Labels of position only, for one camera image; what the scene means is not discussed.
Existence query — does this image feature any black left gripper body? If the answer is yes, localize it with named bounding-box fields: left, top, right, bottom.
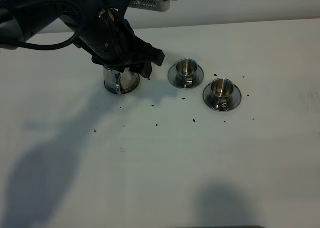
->
left=74, top=0, right=147, bottom=70

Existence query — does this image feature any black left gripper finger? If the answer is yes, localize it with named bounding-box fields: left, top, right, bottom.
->
left=140, top=43, right=165, bottom=66
left=129, top=62, right=153, bottom=79

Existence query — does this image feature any stainless steel teapot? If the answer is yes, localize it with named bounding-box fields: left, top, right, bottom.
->
left=103, top=66, right=140, bottom=97

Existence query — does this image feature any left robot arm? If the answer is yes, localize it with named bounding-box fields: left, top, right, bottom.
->
left=0, top=0, right=165, bottom=78

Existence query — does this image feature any far stainless steel teacup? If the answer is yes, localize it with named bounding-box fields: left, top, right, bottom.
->
left=175, top=58, right=199, bottom=88

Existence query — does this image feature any stainless steel teacup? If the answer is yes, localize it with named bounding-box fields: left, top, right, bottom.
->
left=210, top=78, right=235, bottom=111
left=175, top=58, right=199, bottom=88

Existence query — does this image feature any far stainless steel saucer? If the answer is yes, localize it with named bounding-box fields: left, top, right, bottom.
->
left=167, top=64, right=205, bottom=90

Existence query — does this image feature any stainless steel saucer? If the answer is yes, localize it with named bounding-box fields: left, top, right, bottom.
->
left=167, top=64, right=205, bottom=90
left=202, top=84, right=242, bottom=112

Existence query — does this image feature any near stainless steel teacup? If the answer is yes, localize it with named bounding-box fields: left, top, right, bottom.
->
left=210, top=78, right=235, bottom=111

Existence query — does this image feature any near stainless steel saucer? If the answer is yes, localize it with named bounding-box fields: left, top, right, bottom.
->
left=202, top=84, right=242, bottom=112

